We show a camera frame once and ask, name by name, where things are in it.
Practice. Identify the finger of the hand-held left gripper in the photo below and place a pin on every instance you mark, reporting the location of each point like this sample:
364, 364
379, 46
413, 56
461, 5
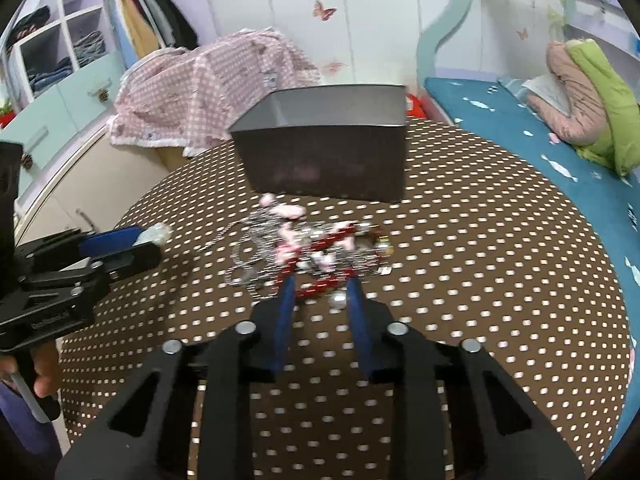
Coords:
135, 260
110, 241

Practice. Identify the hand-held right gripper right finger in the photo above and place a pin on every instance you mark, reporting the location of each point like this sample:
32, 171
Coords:
357, 320

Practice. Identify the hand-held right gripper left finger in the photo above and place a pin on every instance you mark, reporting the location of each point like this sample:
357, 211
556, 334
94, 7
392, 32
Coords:
285, 310

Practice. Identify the small white trinket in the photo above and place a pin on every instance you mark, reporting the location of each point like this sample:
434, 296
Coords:
156, 234

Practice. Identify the pile of mixed jewelry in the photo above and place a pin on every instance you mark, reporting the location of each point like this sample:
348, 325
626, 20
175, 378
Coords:
260, 260

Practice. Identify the grey storage box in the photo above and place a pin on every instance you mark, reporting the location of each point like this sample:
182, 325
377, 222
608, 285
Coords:
320, 160

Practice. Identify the person's left forearm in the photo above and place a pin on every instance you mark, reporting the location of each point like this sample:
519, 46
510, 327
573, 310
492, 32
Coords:
20, 430

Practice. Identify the person's left hand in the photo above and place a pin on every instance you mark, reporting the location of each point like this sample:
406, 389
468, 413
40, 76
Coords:
47, 370

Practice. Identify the cardboard box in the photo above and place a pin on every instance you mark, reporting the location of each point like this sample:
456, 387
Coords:
172, 157

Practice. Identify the brown polka dot tablecloth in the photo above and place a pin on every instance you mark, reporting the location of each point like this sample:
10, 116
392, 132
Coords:
475, 260

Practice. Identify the teal drawer cabinet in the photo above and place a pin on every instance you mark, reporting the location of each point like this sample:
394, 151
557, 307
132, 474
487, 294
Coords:
75, 85

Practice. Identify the red and green object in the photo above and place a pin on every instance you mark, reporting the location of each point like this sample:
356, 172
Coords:
5, 119

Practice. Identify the pink checked cloth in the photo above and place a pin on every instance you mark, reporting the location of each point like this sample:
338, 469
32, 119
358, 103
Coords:
200, 95

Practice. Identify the folded blue jeans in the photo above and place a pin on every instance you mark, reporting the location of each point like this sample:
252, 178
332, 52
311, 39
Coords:
50, 76

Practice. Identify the grey folded clothes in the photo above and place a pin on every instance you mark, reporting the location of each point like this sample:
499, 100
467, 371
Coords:
90, 47

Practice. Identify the red bench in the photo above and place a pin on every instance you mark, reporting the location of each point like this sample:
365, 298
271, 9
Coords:
415, 106

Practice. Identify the row of hanging clothes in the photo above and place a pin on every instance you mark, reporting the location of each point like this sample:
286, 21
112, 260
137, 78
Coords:
160, 20

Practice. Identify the dark folded clothes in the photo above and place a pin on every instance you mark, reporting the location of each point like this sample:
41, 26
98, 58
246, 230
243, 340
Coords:
30, 22

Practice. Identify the lilac wardrobe shelf unit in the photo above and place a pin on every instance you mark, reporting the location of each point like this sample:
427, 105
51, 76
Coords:
70, 5

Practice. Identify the pink butterfly sticker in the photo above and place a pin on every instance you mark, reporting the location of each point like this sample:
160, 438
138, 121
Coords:
334, 66

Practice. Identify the bed with teal sheet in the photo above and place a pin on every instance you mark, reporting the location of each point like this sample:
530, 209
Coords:
525, 125

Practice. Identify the white pillow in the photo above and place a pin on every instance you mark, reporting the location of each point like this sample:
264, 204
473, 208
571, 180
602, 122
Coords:
547, 91

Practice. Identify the orange butterfly sticker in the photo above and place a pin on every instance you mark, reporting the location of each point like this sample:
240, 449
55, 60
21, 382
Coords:
324, 10

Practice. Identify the teal wavy bed panel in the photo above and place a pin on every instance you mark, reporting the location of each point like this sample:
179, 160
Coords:
450, 25

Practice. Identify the small butterfly sticker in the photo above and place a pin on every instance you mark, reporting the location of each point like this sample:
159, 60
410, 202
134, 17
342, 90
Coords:
523, 33

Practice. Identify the green quilt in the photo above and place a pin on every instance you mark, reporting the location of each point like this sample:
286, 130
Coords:
615, 110

